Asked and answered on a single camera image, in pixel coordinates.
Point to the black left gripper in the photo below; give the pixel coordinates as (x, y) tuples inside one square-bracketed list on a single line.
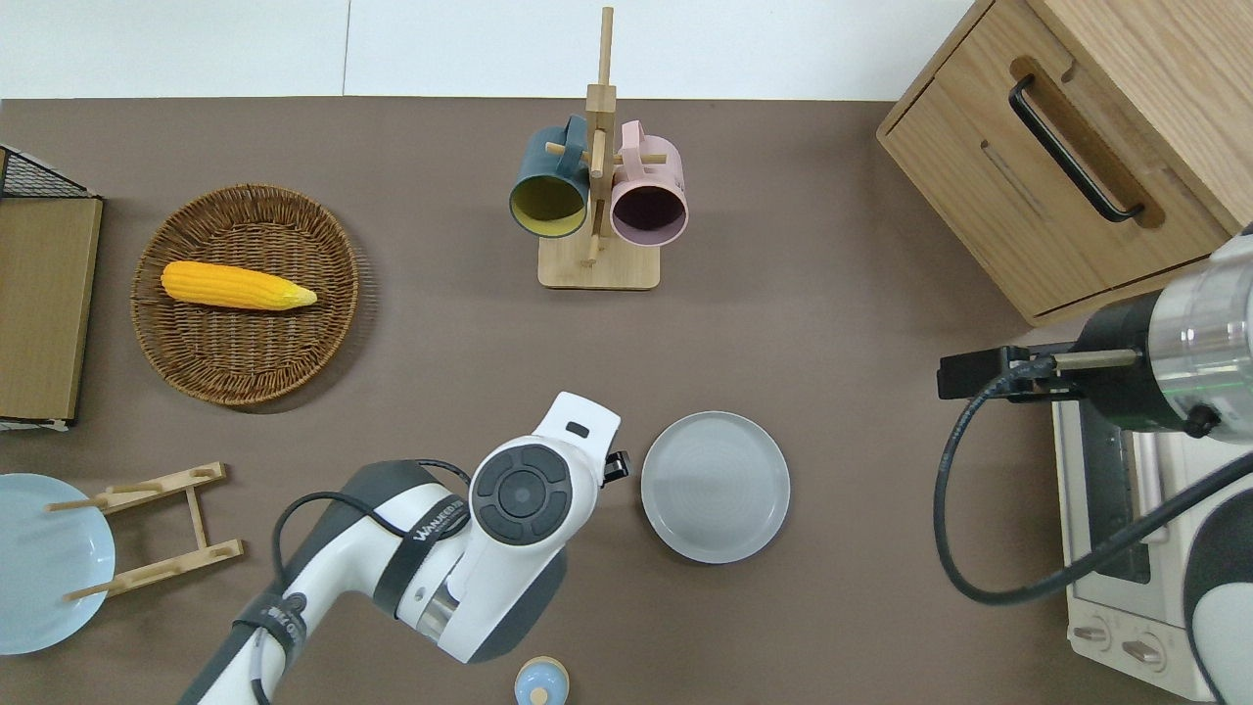
[(607, 473)]

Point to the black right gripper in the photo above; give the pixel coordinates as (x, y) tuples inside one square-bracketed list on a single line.
[(974, 374)]

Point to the gray round plate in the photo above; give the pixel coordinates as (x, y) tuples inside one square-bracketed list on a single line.
[(715, 488)]

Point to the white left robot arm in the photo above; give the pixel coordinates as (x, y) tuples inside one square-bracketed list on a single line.
[(519, 494)]

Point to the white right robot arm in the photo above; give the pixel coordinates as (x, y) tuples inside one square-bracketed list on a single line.
[(1214, 333)]

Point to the wooden plate stand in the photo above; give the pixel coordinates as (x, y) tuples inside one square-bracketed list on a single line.
[(196, 517)]

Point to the light blue plate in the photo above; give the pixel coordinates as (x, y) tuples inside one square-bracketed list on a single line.
[(39, 578)]

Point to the wooden drawer cabinet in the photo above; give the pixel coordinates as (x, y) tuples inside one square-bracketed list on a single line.
[(1057, 215)]

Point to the wooden mug tree rack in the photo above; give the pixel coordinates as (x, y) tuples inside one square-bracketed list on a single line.
[(597, 269)]

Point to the light blue bottle wooden cap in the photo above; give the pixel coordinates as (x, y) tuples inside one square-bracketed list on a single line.
[(541, 682)]

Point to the brown table mat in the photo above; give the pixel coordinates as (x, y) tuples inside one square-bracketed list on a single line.
[(832, 587)]

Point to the white toaster oven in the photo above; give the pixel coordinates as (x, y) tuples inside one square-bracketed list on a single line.
[(1106, 602)]

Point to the white oven knob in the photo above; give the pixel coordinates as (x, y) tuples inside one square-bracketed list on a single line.
[(1090, 633), (1142, 650)]

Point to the pink mug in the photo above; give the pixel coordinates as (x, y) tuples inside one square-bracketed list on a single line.
[(658, 171)]

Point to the teal mug yellow inside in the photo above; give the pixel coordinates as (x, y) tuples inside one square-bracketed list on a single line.
[(538, 166)]

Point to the round wicker basket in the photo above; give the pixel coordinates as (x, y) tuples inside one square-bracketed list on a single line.
[(245, 357)]

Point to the yellow corn cob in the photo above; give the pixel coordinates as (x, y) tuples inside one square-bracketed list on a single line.
[(235, 286)]

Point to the brown wooden board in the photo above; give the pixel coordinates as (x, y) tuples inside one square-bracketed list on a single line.
[(44, 304)]

